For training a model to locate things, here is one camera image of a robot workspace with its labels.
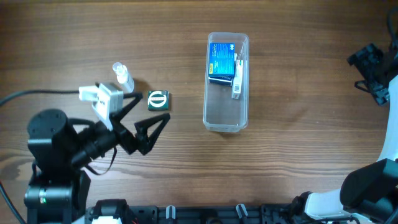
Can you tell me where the white green medicine box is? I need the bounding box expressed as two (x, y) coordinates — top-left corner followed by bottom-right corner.
(231, 59), (244, 100)

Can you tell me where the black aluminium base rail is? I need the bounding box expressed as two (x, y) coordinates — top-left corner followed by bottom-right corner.
(70, 198), (349, 224)

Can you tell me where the green Zam-Buk box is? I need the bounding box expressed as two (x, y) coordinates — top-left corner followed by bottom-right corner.
(147, 90), (169, 111)

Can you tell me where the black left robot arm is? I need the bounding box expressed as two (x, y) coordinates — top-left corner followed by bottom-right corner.
(24, 93), (170, 223)

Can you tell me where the white blue Hansaplast box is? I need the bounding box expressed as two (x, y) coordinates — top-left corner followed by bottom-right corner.
(208, 76), (233, 86)

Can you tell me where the clear plastic container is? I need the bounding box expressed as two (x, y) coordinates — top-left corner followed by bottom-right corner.
(203, 32), (249, 133)

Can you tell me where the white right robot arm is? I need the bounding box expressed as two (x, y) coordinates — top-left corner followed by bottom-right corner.
(289, 42), (397, 223)

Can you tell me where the blue VapoDrops box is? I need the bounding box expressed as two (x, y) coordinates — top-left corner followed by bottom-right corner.
(208, 42), (235, 77)

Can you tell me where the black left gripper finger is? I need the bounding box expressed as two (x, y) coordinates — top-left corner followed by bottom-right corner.
(134, 113), (170, 156)
(110, 93), (143, 120)

